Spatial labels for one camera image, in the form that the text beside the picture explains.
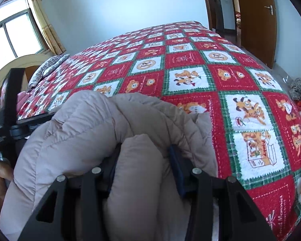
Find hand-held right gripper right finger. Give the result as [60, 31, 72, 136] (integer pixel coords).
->
[167, 144, 278, 241]

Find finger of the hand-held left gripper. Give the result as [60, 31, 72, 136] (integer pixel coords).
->
[16, 113, 57, 132]

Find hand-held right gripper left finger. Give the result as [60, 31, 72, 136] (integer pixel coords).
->
[17, 143, 122, 241]

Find beige puffer coat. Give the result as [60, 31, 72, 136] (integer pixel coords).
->
[0, 90, 219, 241]

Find person's left hand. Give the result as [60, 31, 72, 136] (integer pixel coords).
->
[0, 161, 14, 206]

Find pink folded quilt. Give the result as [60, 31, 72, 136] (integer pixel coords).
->
[16, 92, 31, 113]

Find cream and wood headboard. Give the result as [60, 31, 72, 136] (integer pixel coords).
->
[0, 53, 53, 123]

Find grey patterned pillow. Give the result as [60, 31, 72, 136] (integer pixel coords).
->
[27, 54, 71, 89]

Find window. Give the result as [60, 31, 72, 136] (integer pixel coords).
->
[0, 0, 47, 78]

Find yellow curtain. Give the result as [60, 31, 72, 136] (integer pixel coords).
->
[26, 0, 67, 55]

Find red checked printed blanket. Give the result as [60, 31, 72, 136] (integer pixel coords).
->
[16, 21, 301, 241]

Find brown wooden door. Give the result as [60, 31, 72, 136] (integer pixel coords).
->
[233, 0, 278, 69]

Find dark door frame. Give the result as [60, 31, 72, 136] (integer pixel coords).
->
[200, 0, 237, 39]

